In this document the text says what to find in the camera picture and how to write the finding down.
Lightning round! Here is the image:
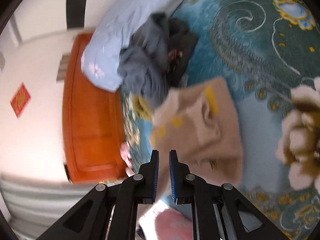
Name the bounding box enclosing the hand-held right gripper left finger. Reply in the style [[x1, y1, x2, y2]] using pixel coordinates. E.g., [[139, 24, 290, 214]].
[[37, 150, 160, 240]]

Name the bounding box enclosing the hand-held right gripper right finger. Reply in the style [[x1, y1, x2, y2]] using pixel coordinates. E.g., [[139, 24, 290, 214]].
[[169, 149, 287, 240]]

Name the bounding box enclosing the beige fuzzy sweater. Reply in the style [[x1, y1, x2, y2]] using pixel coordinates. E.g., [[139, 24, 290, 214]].
[[150, 77, 244, 193]]

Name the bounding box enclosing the grey clothes pile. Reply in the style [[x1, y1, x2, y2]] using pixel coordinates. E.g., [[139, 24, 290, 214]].
[[117, 12, 175, 110]]

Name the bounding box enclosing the pink knitted cloth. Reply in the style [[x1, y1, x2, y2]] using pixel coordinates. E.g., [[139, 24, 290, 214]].
[[120, 142, 135, 170]]

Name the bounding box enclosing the pale pink cloth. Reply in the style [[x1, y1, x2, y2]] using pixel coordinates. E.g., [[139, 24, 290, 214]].
[[154, 209, 193, 240]]

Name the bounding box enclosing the olive green knitted sweater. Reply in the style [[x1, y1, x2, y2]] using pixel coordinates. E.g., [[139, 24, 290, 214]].
[[132, 94, 153, 120]]

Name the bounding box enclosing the wooden headboard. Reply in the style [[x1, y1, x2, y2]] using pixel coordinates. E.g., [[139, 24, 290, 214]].
[[62, 32, 130, 184]]

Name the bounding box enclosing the white quilted bedding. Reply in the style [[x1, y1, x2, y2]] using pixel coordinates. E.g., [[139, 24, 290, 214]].
[[0, 174, 125, 230]]

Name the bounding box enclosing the black garment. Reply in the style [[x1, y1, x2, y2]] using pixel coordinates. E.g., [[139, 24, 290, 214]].
[[160, 17, 199, 87]]

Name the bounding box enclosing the teal floral blanket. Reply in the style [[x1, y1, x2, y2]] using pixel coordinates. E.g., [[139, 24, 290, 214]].
[[120, 0, 320, 240]]

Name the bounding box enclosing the light blue floral duvet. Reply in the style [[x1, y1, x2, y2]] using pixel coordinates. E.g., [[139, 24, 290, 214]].
[[80, 0, 200, 93]]

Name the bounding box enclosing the white glossy wardrobe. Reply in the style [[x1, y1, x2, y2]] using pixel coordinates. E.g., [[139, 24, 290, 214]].
[[0, 0, 118, 45]]

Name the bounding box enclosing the grey wall switch panel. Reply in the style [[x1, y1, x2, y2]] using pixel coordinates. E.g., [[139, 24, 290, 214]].
[[57, 52, 70, 82]]

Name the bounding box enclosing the red wall decoration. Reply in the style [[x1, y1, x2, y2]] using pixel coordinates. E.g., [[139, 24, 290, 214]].
[[10, 82, 32, 118]]

